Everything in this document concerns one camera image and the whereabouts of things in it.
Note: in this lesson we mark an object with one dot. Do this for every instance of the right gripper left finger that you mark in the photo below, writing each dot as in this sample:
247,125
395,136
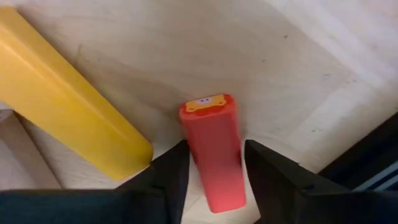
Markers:
140,202

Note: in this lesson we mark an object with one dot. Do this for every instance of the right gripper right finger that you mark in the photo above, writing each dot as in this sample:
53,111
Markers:
286,193

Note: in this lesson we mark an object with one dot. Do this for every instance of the red wooden block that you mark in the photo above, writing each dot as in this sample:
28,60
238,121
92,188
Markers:
214,149

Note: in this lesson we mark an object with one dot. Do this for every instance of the yellow wooden block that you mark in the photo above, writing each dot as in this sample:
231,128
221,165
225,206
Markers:
62,93

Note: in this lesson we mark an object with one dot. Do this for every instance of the black aluminium table frame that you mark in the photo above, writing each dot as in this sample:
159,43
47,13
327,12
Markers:
367,149

